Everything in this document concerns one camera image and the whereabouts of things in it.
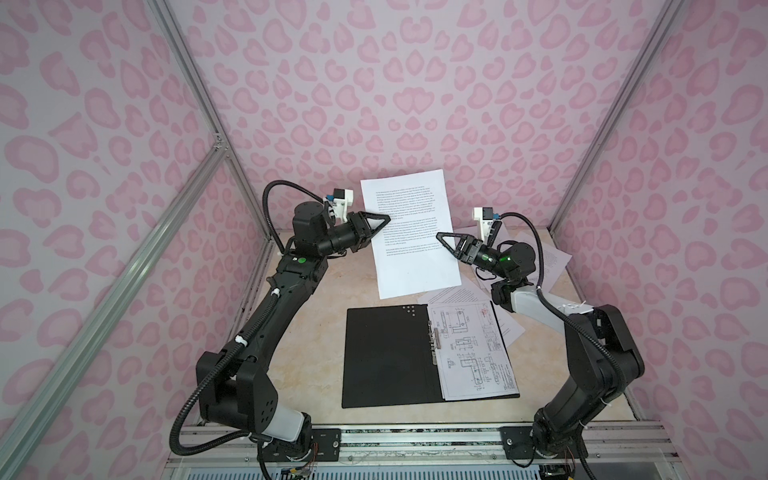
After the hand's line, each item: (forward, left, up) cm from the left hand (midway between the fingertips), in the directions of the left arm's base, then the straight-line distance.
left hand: (390, 217), depth 69 cm
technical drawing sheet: (-17, -23, -39) cm, 48 cm away
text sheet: (-4, -4, -9) cm, 11 cm away
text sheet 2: (+3, -27, -39) cm, 48 cm away
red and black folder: (-17, -9, -39) cm, 44 cm away
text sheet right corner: (+17, -60, -40) cm, 74 cm away
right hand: (-2, -12, -6) cm, 14 cm away
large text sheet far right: (-3, -25, -3) cm, 26 cm away
